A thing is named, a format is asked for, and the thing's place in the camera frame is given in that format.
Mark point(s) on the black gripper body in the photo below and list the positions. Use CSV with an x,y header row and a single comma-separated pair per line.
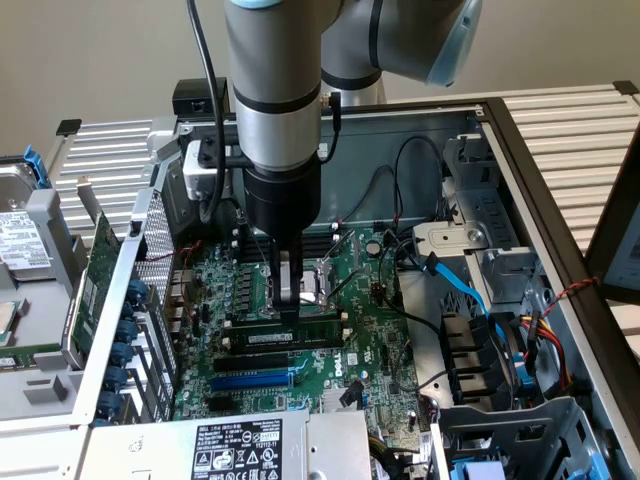
x,y
282,200

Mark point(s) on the green RAM stick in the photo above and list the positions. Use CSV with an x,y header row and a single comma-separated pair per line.
x,y
320,336
22,360

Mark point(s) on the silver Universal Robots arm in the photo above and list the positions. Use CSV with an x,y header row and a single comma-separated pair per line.
x,y
275,75

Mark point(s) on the CPU socket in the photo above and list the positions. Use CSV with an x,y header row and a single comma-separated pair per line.
x,y
312,295

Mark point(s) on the long black expansion slot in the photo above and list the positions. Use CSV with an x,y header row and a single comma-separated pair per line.
x,y
250,362

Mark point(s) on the green Dell motherboard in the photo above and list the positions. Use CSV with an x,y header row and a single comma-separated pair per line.
x,y
370,320

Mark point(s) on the blue expansion slot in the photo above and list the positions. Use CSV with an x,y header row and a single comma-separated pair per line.
x,y
250,382

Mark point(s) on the open PC case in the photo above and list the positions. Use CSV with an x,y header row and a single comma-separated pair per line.
x,y
360,140

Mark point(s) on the silver chipset heatsink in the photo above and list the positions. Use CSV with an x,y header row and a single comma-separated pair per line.
x,y
330,400

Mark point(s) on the round coin battery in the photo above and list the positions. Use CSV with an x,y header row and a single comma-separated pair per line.
x,y
373,247

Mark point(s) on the silver rear port block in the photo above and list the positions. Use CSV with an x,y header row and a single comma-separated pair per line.
x,y
179,300

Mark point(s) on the short black expansion slot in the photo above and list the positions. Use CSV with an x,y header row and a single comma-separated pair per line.
x,y
220,405

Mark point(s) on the black box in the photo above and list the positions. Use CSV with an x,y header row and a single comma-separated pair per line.
x,y
192,95

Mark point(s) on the blue card retention clip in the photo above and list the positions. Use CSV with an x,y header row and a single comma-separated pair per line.
x,y
129,310
120,354
116,376
107,402
136,291
125,331

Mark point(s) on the green graphics card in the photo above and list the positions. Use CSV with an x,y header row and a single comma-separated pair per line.
x,y
95,280

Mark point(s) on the black case fan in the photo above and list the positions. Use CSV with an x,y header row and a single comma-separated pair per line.
x,y
470,360

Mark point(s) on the silver power supply unit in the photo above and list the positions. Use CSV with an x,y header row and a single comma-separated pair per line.
x,y
150,450

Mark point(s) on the silver disk bay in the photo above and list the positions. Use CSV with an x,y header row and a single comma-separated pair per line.
x,y
490,210

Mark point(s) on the black table end cap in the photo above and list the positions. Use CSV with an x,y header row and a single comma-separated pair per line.
x,y
69,127
626,87

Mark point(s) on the grey parts rack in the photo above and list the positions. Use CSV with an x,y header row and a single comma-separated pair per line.
x,y
50,310

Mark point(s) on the grey perforated drive cage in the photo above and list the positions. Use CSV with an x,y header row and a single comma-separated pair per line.
x,y
500,425

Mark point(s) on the silver hard disk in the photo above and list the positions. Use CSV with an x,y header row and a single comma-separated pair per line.
x,y
20,235

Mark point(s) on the silver CPU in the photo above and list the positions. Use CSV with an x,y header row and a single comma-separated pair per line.
x,y
7,320

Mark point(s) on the black framed panel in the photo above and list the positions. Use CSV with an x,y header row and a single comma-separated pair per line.
x,y
625,250

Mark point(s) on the blue hard disk bracket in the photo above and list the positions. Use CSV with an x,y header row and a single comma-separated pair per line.
x,y
39,167

